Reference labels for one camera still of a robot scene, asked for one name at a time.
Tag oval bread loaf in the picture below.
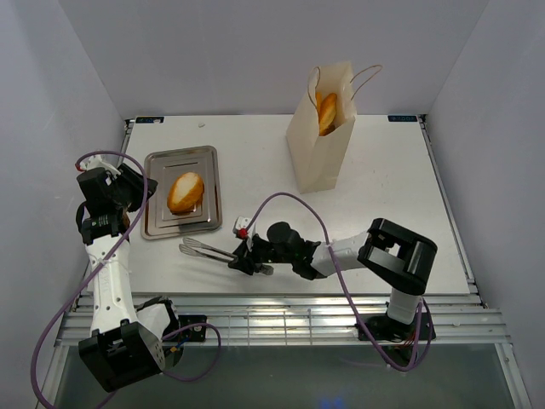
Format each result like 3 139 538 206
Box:
167 172 204 214

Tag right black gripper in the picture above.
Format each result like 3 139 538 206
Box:
228 230 295 274

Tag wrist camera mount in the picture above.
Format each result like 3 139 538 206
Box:
232 216 255 239
76 154 121 179

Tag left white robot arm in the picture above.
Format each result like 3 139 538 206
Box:
77 155 181 392

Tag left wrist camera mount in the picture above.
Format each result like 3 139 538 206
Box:
76 154 121 179

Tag aluminium frame rail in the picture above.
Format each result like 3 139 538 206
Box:
54 293 512 349

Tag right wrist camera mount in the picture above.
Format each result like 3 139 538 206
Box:
232 216 255 239

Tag metal tray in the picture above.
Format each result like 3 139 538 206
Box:
141 146 222 240

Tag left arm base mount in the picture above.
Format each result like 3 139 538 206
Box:
170 314 208 343

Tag beige paper bag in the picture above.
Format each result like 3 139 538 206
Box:
286 61 383 193

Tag metal tongs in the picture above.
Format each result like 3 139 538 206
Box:
177 237 274 276

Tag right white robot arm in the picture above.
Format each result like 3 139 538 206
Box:
227 217 438 338

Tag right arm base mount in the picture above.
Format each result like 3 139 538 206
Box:
360 314 436 343

